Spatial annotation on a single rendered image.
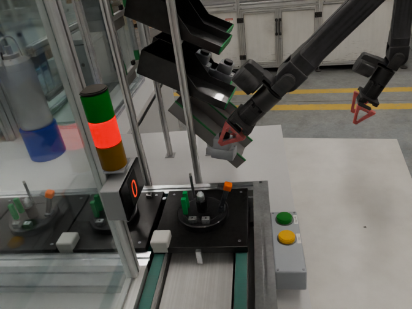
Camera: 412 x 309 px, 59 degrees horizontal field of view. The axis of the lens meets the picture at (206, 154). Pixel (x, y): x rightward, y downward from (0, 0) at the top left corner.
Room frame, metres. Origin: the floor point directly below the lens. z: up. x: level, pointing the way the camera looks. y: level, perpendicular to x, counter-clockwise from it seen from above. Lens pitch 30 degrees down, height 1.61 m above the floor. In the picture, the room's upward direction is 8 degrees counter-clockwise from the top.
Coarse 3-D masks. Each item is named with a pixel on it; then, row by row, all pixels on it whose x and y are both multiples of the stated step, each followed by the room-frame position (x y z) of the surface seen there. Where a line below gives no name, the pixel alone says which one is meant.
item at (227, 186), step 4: (224, 184) 0.77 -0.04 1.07; (228, 184) 0.77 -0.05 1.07; (220, 188) 0.77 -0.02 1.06; (224, 188) 0.77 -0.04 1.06; (228, 188) 0.76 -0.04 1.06; (224, 192) 0.77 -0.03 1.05; (228, 192) 0.77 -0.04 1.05; (224, 196) 0.77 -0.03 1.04; (224, 200) 0.77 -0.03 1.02; (220, 204) 0.77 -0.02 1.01
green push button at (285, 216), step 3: (279, 213) 0.75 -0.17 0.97; (282, 213) 0.75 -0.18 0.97; (285, 213) 0.75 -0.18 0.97; (288, 213) 0.74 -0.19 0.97; (279, 216) 0.74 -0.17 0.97; (282, 216) 0.74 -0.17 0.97; (285, 216) 0.73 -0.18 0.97; (288, 216) 0.73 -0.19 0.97; (291, 216) 0.73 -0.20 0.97; (279, 219) 0.73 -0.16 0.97; (282, 219) 0.72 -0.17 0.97; (285, 219) 0.72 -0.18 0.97; (288, 219) 0.72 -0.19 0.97; (291, 219) 0.72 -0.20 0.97; (279, 222) 0.72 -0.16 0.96; (282, 222) 0.72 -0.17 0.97; (285, 222) 0.72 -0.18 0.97; (288, 222) 0.72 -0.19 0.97
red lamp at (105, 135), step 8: (112, 120) 0.61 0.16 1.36; (96, 128) 0.60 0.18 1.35; (104, 128) 0.60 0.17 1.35; (112, 128) 0.60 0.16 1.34; (96, 136) 0.60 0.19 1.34; (104, 136) 0.60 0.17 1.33; (112, 136) 0.60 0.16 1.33; (120, 136) 0.62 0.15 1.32; (96, 144) 0.60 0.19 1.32; (104, 144) 0.59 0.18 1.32; (112, 144) 0.60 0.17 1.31
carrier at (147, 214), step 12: (144, 192) 0.94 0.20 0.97; (156, 192) 0.93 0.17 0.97; (144, 204) 0.87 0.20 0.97; (156, 204) 0.87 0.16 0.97; (132, 216) 0.80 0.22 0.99; (144, 216) 0.82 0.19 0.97; (156, 216) 0.82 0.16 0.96; (132, 228) 0.77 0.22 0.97; (144, 228) 0.77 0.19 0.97; (132, 240) 0.73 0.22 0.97; (144, 240) 0.72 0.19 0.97
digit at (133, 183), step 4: (132, 172) 0.63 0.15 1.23; (132, 176) 0.62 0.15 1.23; (128, 180) 0.60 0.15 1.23; (132, 180) 0.62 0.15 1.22; (136, 180) 0.64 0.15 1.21; (128, 184) 0.59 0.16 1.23; (132, 184) 0.61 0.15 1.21; (136, 184) 0.63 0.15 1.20; (132, 188) 0.61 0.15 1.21; (136, 188) 0.63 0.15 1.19; (132, 192) 0.60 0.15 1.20; (136, 192) 0.62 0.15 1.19; (132, 196) 0.60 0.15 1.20; (136, 196) 0.62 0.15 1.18; (132, 200) 0.59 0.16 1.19; (136, 200) 0.61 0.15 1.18
